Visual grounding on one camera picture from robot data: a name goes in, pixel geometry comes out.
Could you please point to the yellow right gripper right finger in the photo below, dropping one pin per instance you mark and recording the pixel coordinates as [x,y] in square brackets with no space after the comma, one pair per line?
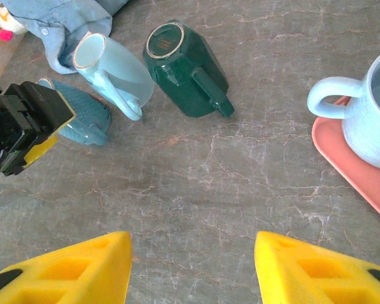
[320,275]

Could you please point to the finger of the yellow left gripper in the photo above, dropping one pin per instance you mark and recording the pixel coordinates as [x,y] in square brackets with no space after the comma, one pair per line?
[41,104]
[35,152]

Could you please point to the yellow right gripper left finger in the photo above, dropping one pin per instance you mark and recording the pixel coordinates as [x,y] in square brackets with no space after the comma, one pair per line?
[69,275]

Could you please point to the teal dotted mug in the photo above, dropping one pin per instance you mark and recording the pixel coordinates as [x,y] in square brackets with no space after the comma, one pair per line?
[85,111]

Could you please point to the dark green mug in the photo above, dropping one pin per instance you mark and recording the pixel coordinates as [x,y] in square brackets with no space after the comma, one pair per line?
[183,76]

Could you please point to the glossy pale blue mug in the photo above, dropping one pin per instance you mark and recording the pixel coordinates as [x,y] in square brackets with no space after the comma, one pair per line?
[123,76]

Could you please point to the matte light blue mug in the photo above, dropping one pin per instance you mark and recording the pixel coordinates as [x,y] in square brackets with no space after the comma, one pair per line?
[370,120]

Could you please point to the light blue button shirt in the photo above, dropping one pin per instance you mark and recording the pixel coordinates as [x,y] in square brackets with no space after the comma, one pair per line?
[73,19]

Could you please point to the white plush doll with glasses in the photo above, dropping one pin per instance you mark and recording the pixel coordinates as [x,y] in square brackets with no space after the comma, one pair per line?
[3,16]

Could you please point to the pink plastic tray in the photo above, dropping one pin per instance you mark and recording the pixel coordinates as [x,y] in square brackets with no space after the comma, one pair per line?
[351,177]

